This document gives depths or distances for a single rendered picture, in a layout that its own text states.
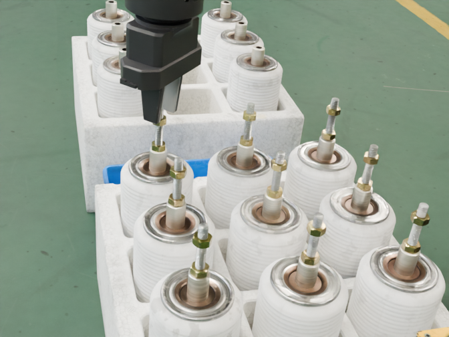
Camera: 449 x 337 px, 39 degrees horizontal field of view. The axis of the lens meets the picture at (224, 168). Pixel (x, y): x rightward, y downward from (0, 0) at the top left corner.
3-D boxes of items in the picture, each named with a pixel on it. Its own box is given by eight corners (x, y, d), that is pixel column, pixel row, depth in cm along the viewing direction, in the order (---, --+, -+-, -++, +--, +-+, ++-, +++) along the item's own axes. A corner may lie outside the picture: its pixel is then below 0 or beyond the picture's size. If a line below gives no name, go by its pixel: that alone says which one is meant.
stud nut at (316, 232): (315, 223, 66) (316, 216, 66) (328, 231, 65) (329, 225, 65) (303, 231, 65) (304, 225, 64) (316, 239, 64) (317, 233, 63)
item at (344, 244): (309, 277, 96) (331, 177, 86) (373, 297, 94) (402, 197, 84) (291, 321, 88) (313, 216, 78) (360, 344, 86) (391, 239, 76)
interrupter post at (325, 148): (324, 164, 89) (328, 144, 87) (311, 156, 91) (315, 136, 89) (335, 160, 91) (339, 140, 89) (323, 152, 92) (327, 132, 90)
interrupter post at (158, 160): (157, 162, 86) (158, 142, 84) (170, 170, 85) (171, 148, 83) (144, 170, 84) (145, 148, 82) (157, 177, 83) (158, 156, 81)
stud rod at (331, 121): (330, 149, 89) (340, 100, 85) (323, 148, 89) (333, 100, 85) (328, 145, 90) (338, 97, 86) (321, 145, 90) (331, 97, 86)
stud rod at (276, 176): (271, 208, 77) (280, 155, 73) (266, 204, 77) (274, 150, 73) (278, 206, 77) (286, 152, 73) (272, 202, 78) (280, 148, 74)
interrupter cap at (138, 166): (157, 148, 89) (157, 144, 89) (198, 170, 85) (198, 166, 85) (116, 169, 84) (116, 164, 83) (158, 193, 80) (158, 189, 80)
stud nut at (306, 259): (309, 251, 68) (310, 245, 68) (321, 260, 67) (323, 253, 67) (297, 259, 67) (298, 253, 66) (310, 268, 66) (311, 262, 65)
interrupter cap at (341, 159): (325, 179, 86) (326, 174, 86) (285, 154, 91) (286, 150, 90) (361, 162, 91) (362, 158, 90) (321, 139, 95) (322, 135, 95)
